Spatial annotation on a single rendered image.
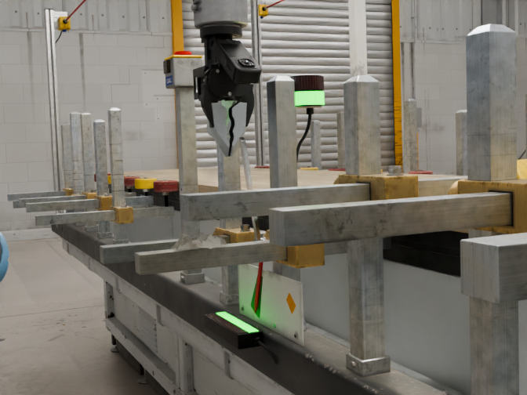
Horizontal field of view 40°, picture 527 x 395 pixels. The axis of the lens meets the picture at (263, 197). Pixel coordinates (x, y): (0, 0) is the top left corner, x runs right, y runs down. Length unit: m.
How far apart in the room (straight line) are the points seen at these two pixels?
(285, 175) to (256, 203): 0.34
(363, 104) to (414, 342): 0.48
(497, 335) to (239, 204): 0.32
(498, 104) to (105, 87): 8.35
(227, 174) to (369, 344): 0.55
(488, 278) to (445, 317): 0.82
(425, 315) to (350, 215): 0.64
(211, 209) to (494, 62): 0.34
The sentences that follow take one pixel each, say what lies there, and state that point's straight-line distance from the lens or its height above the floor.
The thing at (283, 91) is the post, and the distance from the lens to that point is 1.19.
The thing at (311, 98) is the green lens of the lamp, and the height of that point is 1.09.
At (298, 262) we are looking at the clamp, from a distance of 1.13.
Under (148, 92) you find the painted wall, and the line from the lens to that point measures 9.12.
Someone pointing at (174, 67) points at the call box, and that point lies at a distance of 1.65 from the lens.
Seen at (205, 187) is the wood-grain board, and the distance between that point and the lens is 2.15.
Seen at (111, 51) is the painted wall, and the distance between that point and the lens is 9.07.
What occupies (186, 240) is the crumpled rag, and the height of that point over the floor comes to 0.87.
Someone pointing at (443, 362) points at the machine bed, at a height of 0.66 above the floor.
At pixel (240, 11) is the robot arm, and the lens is 1.22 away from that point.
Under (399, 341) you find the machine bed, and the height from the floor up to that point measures 0.66.
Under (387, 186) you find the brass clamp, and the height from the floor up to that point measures 0.96.
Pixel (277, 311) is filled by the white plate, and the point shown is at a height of 0.74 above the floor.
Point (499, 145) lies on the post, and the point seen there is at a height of 1.01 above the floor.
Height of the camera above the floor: 1.02
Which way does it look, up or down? 4 degrees down
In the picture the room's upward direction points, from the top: 2 degrees counter-clockwise
